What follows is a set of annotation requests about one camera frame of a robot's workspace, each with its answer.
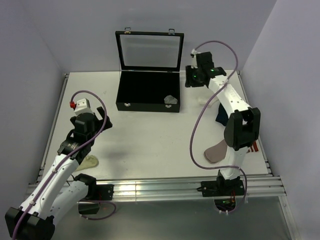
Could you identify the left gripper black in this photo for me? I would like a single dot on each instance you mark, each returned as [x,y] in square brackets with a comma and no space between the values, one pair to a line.
[99,122]

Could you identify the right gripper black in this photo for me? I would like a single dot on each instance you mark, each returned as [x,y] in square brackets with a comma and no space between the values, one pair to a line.
[189,82]

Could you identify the aluminium rail frame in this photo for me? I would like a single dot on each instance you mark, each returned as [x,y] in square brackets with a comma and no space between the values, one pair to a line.
[145,155]

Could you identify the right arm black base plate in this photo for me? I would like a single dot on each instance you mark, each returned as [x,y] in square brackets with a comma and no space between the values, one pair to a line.
[210,187]

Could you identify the grey sock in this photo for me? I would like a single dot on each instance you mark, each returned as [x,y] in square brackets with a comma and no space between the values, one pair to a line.
[170,100]

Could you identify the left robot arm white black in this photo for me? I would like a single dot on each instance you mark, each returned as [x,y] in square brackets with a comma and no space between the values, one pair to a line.
[36,218]

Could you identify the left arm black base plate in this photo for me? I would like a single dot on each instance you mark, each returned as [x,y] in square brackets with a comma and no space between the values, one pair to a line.
[101,192]

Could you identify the navy blue sock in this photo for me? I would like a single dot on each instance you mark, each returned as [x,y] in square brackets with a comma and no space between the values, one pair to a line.
[222,116]

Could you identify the pale yellow sock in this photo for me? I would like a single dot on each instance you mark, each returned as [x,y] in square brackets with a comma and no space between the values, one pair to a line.
[90,161]

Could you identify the mauve sock with red stripes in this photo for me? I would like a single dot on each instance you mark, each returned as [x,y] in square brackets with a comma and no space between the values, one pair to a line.
[223,154]

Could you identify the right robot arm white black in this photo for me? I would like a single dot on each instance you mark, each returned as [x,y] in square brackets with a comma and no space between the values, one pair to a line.
[242,121]

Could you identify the black display case with glass lid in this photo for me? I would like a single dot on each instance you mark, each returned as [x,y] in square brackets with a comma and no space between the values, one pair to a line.
[149,70]

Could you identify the white sock with dark stripes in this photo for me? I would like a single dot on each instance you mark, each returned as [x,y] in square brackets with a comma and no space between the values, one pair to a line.
[202,101]

